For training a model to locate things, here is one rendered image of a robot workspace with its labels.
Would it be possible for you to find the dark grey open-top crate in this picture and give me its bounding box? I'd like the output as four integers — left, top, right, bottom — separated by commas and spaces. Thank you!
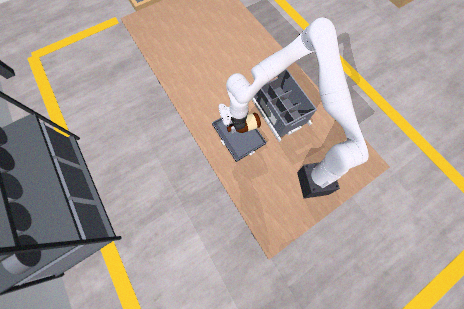
254, 69, 317, 137

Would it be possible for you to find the brown bottle with cream label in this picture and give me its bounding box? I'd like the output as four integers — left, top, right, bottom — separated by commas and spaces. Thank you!
227, 113, 261, 133

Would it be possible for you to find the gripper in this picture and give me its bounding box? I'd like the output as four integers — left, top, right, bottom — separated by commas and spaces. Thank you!
218, 104, 249, 133

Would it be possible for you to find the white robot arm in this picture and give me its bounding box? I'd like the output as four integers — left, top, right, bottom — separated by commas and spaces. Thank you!
226, 17, 369, 188

